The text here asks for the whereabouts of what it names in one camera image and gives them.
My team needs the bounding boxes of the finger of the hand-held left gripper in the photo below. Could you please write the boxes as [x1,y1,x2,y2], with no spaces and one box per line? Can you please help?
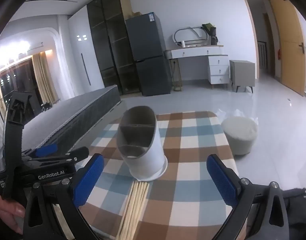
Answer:
[21,144,58,159]
[31,147,90,167]

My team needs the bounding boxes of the beige curtain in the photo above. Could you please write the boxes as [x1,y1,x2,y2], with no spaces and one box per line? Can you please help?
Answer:
[32,52,60,103]

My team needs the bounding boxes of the grey nightstand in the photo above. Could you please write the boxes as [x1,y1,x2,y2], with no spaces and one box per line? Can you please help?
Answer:
[229,60,255,94]

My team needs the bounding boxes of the bunch of wooden chopsticks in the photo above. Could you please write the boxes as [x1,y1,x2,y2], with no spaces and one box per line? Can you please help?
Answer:
[117,181,150,239]

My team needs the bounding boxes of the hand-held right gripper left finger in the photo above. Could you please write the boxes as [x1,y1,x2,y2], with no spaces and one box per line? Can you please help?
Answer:
[23,153,105,240]

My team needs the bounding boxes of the oval vanity mirror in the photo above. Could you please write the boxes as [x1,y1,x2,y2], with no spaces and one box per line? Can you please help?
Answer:
[173,26,209,47]

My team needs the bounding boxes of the wrapped flower bouquet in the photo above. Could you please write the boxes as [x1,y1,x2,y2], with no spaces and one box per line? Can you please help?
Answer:
[201,23,219,46]

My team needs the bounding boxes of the dark glass display cabinet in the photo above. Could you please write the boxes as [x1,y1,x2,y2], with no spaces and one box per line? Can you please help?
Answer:
[87,0,143,95]

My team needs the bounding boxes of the white wardrobe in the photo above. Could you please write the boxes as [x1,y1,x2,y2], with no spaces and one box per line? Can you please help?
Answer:
[67,6,105,99]

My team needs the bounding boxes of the grey upholstered bed frame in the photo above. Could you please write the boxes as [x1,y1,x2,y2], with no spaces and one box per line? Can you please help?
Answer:
[78,100,130,150]

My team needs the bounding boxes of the round white fluffy stool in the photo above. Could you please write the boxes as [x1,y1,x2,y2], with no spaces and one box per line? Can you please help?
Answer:
[221,117,258,155]

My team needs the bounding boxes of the clear plastic wrap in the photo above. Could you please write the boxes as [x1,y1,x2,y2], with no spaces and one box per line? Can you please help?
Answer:
[218,107,259,124]

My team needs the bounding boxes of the person's left hand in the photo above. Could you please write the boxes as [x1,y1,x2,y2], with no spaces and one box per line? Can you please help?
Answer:
[0,194,26,235]

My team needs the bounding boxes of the plaid checkered table cloth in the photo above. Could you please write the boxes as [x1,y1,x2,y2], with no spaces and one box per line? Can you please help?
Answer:
[75,111,239,240]

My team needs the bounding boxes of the yellow wooden door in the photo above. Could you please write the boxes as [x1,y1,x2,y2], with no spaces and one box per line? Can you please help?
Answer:
[270,0,306,97]

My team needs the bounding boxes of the grey quilted mattress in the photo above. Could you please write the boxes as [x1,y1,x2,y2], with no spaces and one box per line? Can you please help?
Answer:
[18,84,122,153]

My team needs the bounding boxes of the gold frame stool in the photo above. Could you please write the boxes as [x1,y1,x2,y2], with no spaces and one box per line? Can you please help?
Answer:
[170,59,182,92]

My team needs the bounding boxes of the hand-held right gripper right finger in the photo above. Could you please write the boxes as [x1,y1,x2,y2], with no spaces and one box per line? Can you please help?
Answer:
[206,154,295,240]

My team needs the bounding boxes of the dark glass window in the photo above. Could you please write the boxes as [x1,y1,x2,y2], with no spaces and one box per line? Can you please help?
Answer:
[0,57,41,117]

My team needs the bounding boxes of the black bag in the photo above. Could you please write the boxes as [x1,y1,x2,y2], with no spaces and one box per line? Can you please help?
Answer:
[280,187,306,230]

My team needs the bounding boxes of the white vanity desk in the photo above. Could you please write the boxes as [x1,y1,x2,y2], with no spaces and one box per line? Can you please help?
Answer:
[164,45,230,90]

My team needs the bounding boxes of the dark grey refrigerator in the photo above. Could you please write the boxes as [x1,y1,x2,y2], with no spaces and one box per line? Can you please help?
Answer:
[125,12,172,97]

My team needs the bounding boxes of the white grey utensil holder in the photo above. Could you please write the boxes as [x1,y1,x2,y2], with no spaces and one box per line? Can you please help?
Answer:
[117,106,168,182]

